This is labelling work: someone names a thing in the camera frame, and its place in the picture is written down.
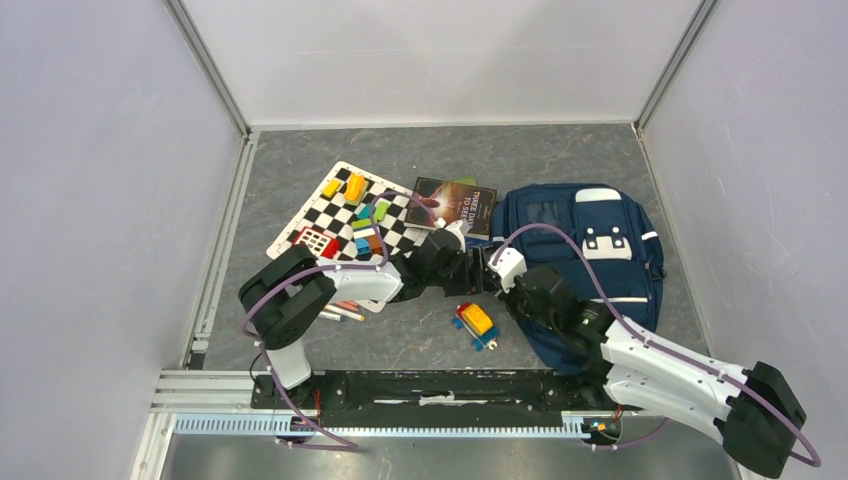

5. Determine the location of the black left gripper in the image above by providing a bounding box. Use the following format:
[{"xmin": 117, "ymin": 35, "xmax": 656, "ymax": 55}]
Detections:
[{"xmin": 426, "ymin": 245, "xmax": 496, "ymax": 298}]

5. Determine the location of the dark Three Days book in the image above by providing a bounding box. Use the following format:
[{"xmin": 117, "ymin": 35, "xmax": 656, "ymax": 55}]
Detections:
[{"xmin": 404, "ymin": 177, "xmax": 497, "ymax": 241}]

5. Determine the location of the navy blue student backpack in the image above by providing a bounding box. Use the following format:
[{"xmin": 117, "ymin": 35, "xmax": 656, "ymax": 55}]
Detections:
[{"xmin": 488, "ymin": 183, "xmax": 667, "ymax": 376}]

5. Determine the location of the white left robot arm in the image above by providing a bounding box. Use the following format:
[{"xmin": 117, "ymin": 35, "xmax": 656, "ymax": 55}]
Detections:
[{"xmin": 238, "ymin": 229, "xmax": 499, "ymax": 408}]

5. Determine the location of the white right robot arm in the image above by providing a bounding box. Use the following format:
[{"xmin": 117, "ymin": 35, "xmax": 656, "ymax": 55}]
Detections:
[{"xmin": 494, "ymin": 264, "xmax": 807, "ymax": 479}]

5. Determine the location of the blue cover book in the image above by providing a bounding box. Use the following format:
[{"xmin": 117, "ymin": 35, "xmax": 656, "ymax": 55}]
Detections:
[{"xmin": 464, "ymin": 237, "xmax": 493, "ymax": 251}]

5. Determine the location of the yellow red toy car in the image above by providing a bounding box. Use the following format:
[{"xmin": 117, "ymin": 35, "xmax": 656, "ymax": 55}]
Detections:
[{"xmin": 452, "ymin": 303, "xmax": 500, "ymax": 351}]

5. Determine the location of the orange brown toy block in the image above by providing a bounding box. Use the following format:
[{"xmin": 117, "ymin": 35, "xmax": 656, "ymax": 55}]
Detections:
[{"xmin": 367, "ymin": 233, "xmax": 385, "ymax": 255}]

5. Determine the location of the green toy block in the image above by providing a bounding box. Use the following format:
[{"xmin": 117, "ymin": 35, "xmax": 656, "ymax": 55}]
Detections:
[{"xmin": 374, "ymin": 200, "xmax": 391, "ymax": 223}]

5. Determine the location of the blue toy block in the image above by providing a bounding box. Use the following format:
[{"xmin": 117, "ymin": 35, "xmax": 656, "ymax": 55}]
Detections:
[{"xmin": 354, "ymin": 237, "xmax": 372, "ymax": 258}]

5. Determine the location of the black white chessboard mat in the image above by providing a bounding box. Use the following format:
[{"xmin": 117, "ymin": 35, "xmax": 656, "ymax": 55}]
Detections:
[{"xmin": 266, "ymin": 160, "xmax": 432, "ymax": 314}]

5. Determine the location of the red marker pen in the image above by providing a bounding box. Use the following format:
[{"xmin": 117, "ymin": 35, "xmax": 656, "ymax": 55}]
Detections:
[{"xmin": 334, "ymin": 302, "xmax": 360, "ymax": 312}]

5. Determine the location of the orange yellow toy block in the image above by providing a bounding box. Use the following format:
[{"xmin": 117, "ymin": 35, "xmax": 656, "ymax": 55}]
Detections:
[{"xmin": 344, "ymin": 173, "xmax": 368, "ymax": 206}]

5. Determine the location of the yellow white marker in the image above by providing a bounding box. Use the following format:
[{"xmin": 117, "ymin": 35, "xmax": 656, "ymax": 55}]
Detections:
[{"xmin": 325, "ymin": 305, "xmax": 366, "ymax": 322}]

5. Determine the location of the red window toy block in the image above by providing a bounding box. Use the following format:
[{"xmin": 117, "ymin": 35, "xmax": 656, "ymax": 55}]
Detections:
[{"xmin": 292, "ymin": 227, "xmax": 341, "ymax": 259}]

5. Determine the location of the blue cap white marker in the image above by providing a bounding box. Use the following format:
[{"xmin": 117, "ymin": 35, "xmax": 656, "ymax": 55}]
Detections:
[{"xmin": 319, "ymin": 312, "xmax": 346, "ymax": 322}]

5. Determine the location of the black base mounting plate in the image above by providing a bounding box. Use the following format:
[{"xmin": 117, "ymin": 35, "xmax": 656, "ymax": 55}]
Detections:
[{"xmin": 250, "ymin": 369, "xmax": 618, "ymax": 429}]

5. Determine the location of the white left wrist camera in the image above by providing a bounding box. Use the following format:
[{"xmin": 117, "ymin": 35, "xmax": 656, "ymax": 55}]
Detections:
[{"xmin": 435, "ymin": 218, "xmax": 471, "ymax": 252}]

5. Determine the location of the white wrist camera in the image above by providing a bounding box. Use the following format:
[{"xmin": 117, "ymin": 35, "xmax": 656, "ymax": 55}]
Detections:
[
  {"xmin": 487, "ymin": 247, "xmax": 527, "ymax": 293},
  {"xmin": 435, "ymin": 218, "xmax": 471, "ymax": 252}
]

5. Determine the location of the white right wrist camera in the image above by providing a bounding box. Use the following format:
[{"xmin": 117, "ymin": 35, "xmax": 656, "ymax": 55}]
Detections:
[{"xmin": 487, "ymin": 247, "xmax": 527, "ymax": 293}]

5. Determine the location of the slotted cable duct rail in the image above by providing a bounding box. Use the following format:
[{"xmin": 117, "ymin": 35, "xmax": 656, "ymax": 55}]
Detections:
[{"xmin": 173, "ymin": 413, "xmax": 590, "ymax": 440}]

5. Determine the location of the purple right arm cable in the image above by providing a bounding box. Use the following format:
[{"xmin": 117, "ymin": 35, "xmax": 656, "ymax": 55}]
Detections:
[{"xmin": 490, "ymin": 223, "xmax": 823, "ymax": 468}]

